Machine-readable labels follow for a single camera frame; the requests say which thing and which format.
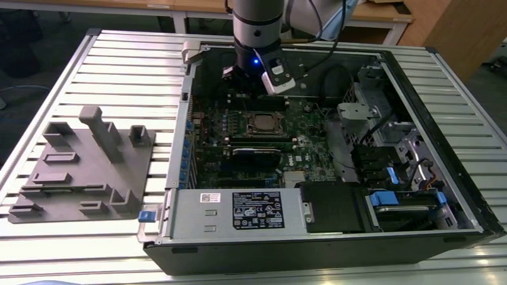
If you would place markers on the black graphics card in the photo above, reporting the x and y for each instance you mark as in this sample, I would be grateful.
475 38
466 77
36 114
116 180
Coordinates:
254 161

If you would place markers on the grey metal bracket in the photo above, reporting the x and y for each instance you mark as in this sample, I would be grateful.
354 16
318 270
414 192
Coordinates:
352 114

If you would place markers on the wooden cabinet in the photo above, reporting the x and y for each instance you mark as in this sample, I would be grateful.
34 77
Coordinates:
467 29

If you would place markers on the black PC case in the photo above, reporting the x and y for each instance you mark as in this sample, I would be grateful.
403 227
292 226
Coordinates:
276 258

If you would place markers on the wooden desk white frame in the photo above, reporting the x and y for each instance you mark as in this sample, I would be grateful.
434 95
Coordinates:
380 16
99 3

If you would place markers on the silver chipset heat sink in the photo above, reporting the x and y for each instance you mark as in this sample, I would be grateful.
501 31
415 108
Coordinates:
295 176

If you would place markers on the blue case latch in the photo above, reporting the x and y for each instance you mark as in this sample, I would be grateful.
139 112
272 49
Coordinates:
147 216

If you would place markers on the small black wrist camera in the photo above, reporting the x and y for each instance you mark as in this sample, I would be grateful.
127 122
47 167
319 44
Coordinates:
230 73

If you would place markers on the hard disk in blue carrier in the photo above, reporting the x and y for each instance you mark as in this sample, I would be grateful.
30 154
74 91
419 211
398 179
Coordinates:
382 198

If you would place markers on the green motherboard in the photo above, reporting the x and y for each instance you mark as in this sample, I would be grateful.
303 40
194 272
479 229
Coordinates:
312 154

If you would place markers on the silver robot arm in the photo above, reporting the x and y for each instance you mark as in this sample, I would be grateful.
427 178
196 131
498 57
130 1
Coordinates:
258 23

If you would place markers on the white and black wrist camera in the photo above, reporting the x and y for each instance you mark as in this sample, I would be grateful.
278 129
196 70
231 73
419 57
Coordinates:
279 80

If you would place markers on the silver topped CPU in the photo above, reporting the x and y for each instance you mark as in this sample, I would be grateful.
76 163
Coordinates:
264 122

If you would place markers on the perforated metal drive cage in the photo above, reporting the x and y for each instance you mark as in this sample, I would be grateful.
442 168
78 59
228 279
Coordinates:
368 92

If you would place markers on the grey parts rack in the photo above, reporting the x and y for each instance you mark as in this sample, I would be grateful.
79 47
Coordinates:
79 178

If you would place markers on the silver power supply unit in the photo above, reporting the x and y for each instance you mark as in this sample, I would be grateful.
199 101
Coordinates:
190 219

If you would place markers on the blue plastic clip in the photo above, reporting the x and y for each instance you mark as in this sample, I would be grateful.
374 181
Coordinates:
391 175

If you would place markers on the grey case release latch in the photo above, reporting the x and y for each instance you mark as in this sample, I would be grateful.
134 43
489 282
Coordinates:
190 50

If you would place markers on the CPU socket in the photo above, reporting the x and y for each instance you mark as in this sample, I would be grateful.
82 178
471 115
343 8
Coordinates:
266 135

